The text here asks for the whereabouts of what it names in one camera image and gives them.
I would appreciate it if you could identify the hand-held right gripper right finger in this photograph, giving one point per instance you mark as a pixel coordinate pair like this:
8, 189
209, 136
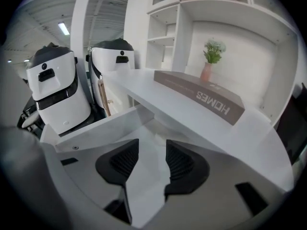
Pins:
216, 188

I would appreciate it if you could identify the white and black robot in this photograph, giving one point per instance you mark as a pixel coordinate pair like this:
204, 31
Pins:
110, 59
60, 87

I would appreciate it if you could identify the grey chair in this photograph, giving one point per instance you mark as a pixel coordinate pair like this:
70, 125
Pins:
30, 120

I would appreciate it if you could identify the ceiling light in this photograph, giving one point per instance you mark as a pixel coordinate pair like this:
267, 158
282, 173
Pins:
63, 28

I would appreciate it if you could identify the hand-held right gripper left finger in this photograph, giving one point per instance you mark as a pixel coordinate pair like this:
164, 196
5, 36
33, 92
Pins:
91, 183

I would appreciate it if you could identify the white desk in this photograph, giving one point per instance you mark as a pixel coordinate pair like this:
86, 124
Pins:
182, 104

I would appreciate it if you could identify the pink vase with plant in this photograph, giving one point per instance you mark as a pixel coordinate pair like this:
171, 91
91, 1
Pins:
211, 56

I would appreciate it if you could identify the white desk shelf unit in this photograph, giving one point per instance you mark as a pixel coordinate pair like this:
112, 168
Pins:
239, 13

